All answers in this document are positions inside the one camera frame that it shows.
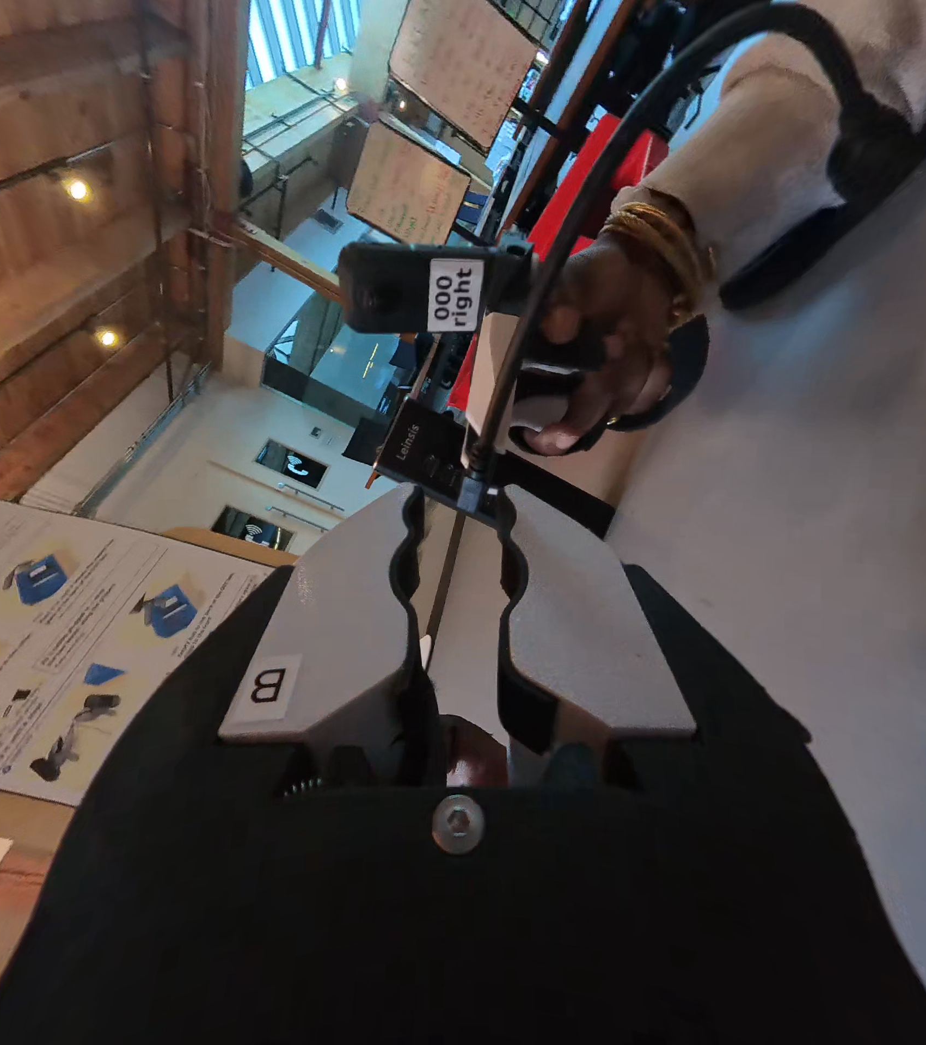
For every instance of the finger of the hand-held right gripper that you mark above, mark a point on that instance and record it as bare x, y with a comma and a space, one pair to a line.
481, 384

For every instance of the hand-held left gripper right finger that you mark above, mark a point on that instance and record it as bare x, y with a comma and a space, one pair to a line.
593, 645

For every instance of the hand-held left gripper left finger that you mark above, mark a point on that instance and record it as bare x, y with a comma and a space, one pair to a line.
332, 620

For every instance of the black usb hub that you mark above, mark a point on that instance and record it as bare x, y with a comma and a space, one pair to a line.
414, 445

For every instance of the person's right hand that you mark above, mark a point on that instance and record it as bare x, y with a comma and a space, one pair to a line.
634, 326

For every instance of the whiteboard with handwriting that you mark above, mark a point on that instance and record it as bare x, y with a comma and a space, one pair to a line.
463, 65
405, 188

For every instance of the printed instruction poster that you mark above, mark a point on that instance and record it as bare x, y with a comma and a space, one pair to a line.
62, 637

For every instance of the red plastic bin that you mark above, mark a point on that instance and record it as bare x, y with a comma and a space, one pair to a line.
634, 147

